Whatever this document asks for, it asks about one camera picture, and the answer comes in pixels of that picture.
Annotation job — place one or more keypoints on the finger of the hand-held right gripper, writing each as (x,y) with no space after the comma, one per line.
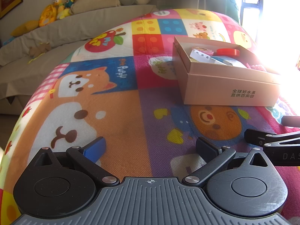
(291,121)
(257,137)

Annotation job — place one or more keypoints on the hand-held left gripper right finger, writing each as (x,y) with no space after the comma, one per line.
(206,147)

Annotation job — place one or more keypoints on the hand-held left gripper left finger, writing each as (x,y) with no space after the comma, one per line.
(95,147)

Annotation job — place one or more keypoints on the brown cardboard box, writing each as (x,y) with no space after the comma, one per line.
(222,84)

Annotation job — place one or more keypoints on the pink plastic basket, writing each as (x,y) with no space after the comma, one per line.
(256,67)

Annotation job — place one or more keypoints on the red round container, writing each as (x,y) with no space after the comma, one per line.
(227,51)

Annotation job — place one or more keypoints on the white pink striped packet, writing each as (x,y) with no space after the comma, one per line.
(199,55)

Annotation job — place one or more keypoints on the round pink cartoon tin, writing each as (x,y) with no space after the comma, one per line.
(202,49)

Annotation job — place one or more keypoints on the colourful cartoon play mat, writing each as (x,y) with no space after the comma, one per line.
(131,112)

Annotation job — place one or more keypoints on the teal white striped box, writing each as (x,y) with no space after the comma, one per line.
(230,62)

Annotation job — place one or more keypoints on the small brown plush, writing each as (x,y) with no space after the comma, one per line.
(38,49)

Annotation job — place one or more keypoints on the beige sofa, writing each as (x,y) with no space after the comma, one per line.
(46,42)

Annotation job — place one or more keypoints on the green printed cloth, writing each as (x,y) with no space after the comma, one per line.
(232,3)

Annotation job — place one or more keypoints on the yellow cushion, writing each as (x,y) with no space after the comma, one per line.
(25,27)

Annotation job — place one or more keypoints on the yellow plush bag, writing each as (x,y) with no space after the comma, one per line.
(48,16)

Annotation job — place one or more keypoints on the yellow duck plush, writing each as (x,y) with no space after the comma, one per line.
(61,9)

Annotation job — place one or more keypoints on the beige pillow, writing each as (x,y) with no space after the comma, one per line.
(96,4)

